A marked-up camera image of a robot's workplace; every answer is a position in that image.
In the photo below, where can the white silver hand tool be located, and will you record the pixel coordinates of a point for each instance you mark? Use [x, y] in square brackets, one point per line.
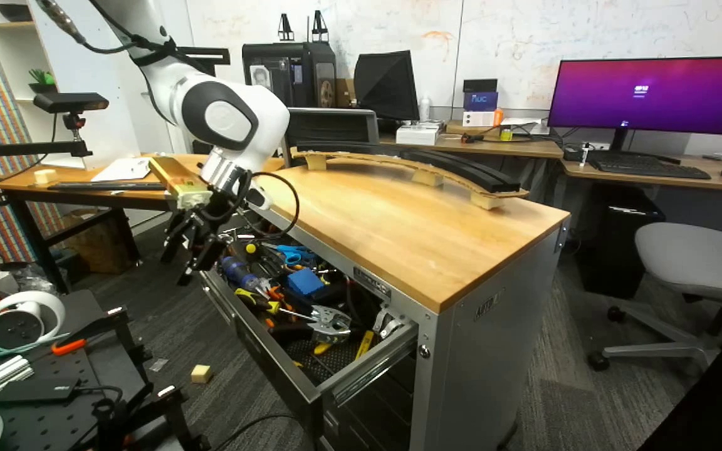
[387, 321]

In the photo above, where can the small box blue display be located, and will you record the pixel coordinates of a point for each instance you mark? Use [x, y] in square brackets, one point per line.
[480, 95]

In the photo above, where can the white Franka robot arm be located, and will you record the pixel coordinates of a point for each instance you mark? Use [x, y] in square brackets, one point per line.
[219, 113]

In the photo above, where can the small wooden block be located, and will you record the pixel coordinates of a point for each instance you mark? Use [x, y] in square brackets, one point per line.
[45, 175]

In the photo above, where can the white wall shelf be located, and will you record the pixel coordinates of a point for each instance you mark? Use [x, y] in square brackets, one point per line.
[19, 51]

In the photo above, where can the black angular monitor back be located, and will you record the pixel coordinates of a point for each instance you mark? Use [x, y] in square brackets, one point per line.
[387, 85]

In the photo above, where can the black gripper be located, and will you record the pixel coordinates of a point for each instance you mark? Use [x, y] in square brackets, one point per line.
[211, 219]

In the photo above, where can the dark foreground panel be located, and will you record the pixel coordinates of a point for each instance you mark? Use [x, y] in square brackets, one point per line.
[713, 402]

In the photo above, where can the silver pliers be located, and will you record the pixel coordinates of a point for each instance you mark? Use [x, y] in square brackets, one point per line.
[330, 321]

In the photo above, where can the wooden desk black legs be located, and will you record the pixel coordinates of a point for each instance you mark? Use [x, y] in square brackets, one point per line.
[85, 194]

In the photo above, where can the yellow black screwdriver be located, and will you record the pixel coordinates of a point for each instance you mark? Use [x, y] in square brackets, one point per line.
[249, 245]

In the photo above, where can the black box printer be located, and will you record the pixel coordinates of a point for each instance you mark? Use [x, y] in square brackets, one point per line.
[307, 76]

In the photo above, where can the black keyboard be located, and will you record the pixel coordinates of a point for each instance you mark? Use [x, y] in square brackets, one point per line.
[648, 167]

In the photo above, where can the black perforated cart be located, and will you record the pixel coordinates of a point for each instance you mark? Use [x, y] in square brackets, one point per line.
[85, 391]

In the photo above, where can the black item on shelf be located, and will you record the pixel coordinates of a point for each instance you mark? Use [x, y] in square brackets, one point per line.
[15, 11]

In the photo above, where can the light blue tool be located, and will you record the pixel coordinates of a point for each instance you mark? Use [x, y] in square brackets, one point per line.
[296, 253]

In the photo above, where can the grey metal cabinet drawer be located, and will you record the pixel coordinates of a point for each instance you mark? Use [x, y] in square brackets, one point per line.
[293, 367]

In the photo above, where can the small green plant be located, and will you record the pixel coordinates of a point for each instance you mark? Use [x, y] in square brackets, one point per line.
[41, 81]

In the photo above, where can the grey tool cabinet wooden top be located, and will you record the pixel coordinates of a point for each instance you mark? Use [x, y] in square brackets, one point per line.
[427, 234]

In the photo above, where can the monitor with purple screen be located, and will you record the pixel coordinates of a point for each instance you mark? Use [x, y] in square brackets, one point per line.
[653, 94]

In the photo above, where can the black stereo camera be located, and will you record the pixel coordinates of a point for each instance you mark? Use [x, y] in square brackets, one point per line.
[71, 100]

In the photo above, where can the blue plastic box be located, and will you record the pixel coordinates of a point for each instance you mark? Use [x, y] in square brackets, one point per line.
[305, 284]

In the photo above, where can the small yellow ball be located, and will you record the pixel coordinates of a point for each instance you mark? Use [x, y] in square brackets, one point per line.
[506, 134]

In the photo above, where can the white paper sheet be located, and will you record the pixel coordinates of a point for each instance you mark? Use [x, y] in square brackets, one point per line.
[123, 168]

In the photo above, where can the grey framed black panel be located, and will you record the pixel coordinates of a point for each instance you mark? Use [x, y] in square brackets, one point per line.
[332, 128]

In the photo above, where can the black ribbed curved strips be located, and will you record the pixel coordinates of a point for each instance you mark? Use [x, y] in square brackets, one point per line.
[469, 168]

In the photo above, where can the pale wooden cube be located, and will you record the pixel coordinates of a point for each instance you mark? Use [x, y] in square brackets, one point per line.
[201, 375]

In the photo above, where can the black computer tower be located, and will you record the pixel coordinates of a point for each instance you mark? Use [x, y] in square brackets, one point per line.
[615, 245]

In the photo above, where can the curved wooden piece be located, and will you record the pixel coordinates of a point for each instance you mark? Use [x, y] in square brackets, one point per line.
[427, 174]

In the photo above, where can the grey office chair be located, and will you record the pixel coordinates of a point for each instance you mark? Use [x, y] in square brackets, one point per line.
[701, 264]

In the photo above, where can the white spool roll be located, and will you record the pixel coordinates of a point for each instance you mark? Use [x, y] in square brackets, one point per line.
[48, 311]

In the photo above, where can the white flat box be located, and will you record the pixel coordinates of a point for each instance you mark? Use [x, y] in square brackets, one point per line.
[416, 134]

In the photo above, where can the long wooden office desk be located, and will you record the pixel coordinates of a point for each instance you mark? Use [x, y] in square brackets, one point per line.
[628, 178]

